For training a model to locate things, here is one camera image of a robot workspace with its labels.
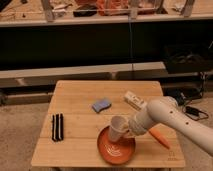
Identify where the orange ceramic bowl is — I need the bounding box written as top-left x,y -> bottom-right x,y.
97,127 -> 136,165

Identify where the orange carrot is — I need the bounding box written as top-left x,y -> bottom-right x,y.
149,128 -> 170,149

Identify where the wooden shelf bench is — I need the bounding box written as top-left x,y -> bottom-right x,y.
0,62 -> 167,106

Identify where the vertical black cable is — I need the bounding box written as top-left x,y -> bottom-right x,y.
127,16 -> 136,80

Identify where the black power adapter cable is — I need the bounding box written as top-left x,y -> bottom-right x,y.
179,93 -> 210,122

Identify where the blue sponge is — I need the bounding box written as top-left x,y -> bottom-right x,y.
92,98 -> 111,113

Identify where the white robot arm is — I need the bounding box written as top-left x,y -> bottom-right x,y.
124,97 -> 213,157

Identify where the white tube bottle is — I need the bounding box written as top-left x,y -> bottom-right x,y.
124,91 -> 147,111

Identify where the orange object on shelf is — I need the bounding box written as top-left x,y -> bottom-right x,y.
96,0 -> 129,16

